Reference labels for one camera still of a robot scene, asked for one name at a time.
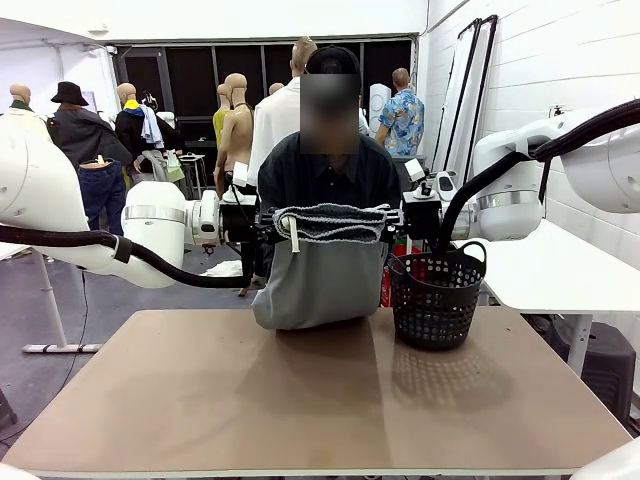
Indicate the red box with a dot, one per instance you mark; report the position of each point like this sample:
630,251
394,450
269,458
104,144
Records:
386,287

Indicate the man in floral shirt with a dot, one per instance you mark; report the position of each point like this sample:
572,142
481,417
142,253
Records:
402,120

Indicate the mannequin in yellow-green top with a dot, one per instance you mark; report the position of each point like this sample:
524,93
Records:
220,125

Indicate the black bucket hat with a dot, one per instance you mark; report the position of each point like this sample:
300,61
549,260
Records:
69,92

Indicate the black perforated plastic basket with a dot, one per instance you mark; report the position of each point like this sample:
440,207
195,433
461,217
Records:
435,310

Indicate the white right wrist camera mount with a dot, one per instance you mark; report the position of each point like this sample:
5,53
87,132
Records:
430,185

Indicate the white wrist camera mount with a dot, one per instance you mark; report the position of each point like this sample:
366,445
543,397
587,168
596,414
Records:
430,185
241,175

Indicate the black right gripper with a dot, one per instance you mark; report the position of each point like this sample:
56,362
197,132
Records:
422,220

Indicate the mannequin in white shirt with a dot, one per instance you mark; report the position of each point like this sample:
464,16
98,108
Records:
280,130

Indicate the person in dark shirt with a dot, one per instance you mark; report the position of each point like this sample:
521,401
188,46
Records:
325,182

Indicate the mannequin in dark jacket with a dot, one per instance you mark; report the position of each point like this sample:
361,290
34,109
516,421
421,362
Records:
85,132

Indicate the white cloth on floor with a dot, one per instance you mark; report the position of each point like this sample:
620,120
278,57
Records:
222,269

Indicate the pale green garment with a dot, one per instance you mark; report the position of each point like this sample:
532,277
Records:
176,167

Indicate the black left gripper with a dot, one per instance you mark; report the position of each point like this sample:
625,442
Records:
235,225

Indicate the mannequin with yellow scarf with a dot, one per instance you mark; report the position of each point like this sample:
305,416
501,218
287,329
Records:
130,130

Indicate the black framed white panel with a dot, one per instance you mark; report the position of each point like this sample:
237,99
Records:
457,100
482,85

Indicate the mannequin in cream coat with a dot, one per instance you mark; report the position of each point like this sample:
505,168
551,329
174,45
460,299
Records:
21,97

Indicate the black plastic stool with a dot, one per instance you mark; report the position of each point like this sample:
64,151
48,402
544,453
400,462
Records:
607,365

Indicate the light blue hanging shirt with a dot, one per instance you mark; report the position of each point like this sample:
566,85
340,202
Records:
151,125

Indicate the grey training pants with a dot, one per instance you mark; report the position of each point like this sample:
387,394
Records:
320,280

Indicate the black stand foot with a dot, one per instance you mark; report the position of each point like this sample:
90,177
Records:
7,407

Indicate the grey hanging garment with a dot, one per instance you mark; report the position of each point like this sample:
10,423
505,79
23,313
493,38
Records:
155,167

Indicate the bare beige mannequin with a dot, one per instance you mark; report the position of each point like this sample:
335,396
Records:
239,130

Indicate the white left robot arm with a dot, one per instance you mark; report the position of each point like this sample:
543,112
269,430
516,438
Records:
150,220

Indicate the white ceiling sensor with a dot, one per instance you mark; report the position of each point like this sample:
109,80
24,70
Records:
99,29

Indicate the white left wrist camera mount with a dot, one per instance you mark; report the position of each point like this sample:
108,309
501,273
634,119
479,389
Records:
241,175

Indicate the black cap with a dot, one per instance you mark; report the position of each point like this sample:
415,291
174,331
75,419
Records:
332,59

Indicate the black camera tripod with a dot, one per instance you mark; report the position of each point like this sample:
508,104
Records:
556,110

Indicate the white table with T-foot leg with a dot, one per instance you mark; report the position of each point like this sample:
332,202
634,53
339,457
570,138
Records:
50,320

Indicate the large white side table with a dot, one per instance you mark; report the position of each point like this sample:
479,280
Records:
545,275

